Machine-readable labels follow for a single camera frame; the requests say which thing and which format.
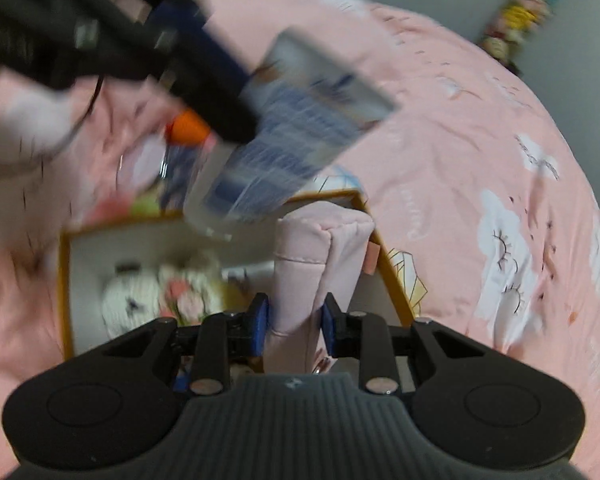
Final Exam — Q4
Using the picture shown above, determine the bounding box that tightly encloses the pink fabric pouch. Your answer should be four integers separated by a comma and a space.
265, 201, 376, 376

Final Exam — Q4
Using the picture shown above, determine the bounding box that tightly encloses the pink printed blanket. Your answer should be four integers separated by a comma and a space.
0, 0, 600, 463

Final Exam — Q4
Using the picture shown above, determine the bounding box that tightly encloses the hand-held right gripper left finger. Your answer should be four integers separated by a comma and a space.
100, 292, 271, 396

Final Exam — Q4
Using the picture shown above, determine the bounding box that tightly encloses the white blue lotion tube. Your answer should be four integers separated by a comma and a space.
182, 27, 401, 241

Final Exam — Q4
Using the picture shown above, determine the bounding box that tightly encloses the orange cardboard box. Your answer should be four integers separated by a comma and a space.
59, 190, 416, 361

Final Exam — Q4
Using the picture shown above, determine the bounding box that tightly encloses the hanging stack of plush toys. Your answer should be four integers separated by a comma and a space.
480, 0, 581, 68

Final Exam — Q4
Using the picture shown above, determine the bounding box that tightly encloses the crocheted bunny doll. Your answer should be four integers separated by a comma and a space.
100, 255, 231, 336

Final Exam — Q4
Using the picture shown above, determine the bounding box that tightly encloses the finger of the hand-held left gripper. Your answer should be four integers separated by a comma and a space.
147, 0, 253, 88
162, 60, 260, 143

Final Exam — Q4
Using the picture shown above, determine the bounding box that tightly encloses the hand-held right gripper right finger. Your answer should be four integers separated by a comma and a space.
320, 292, 486, 396

